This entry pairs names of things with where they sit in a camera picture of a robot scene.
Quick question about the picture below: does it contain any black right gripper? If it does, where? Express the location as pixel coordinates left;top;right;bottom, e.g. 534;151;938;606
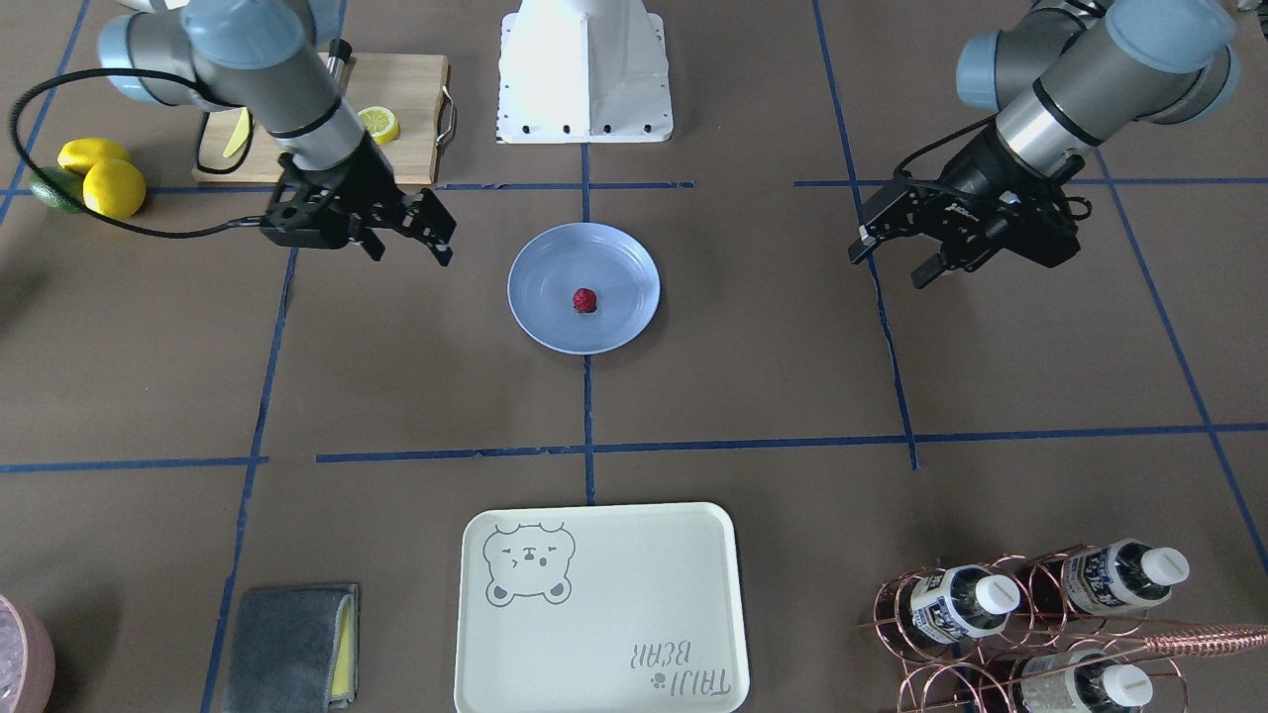
260;134;456;266

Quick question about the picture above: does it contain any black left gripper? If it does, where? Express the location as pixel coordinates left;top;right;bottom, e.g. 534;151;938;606
848;127;1092;291

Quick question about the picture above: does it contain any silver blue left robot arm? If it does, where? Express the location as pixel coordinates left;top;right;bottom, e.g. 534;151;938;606
848;1;1240;289

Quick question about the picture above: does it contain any yellow lemon rear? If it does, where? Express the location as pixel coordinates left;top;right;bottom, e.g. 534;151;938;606
57;137;132;176

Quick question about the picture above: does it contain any blue plate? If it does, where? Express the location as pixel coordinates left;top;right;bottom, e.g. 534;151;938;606
506;222;662;357

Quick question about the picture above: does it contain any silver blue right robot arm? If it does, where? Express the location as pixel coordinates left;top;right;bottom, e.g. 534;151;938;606
98;1;456;265

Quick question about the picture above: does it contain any yellow lemon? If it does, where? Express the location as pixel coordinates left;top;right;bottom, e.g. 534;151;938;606
57;137;132;176
82;159;147;221

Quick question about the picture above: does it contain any grey yellow folded cloth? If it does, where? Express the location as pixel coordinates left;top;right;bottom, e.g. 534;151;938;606
222;582;361;712

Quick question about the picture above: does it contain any copper wire bottle rack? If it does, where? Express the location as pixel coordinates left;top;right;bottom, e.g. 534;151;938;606
858;546;1265;712

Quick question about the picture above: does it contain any yellow lemon front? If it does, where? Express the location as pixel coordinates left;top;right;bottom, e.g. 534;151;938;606
82;159;147;221

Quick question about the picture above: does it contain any bottle white cap bottom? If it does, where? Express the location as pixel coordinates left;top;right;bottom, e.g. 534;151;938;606
1014;650;1154;712

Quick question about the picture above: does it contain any steel cylinder black cap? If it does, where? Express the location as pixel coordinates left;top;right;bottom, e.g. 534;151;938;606
326;37;353;95

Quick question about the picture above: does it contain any lemon half slice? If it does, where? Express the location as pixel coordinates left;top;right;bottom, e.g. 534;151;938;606
358;105;399;145

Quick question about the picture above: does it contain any cream bear tray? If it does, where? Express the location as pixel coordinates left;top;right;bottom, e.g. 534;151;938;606
454;502;751;712

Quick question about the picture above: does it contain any pink bowl with ice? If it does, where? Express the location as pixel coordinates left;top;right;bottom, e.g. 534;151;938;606
1;595;55;712

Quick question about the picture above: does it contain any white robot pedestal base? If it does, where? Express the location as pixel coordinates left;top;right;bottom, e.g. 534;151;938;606
495;1;675;145

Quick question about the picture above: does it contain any bottle white cap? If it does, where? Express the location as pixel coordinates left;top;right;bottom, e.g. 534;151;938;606
1014;650;1154;712
898;565;1022;650
1060;539;1191;617

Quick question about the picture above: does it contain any yellow plastic knife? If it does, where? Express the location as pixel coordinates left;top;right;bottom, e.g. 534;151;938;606
222;108;254;159

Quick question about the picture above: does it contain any red strawberry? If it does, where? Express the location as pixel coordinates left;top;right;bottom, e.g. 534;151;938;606
572;287;598;313

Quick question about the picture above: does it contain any green avocado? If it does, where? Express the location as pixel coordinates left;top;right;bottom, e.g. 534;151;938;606
28;166;82;214

